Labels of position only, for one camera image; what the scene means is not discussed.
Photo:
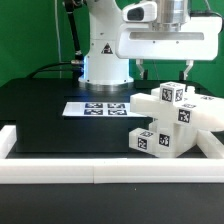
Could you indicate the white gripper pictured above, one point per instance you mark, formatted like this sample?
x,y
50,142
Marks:
x,y
197,40

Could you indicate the white chair back frame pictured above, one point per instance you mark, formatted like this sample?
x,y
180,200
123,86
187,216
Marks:
x,y
199,111

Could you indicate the white chair seat plate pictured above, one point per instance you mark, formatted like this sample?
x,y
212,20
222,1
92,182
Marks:
x,y
170,139

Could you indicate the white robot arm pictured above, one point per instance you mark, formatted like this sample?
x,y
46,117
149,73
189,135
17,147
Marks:
x,y
103,69

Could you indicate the white marker sheet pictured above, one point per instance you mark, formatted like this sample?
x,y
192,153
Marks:
x,y
98,109

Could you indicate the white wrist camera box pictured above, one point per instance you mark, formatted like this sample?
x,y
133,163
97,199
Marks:
x,y
144,11

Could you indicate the black camera stand pole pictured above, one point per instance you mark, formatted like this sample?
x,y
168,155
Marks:
x,y
69,6

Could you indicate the white U-shaped fence frame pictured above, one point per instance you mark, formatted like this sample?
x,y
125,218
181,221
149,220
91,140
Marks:
x,y
96,171

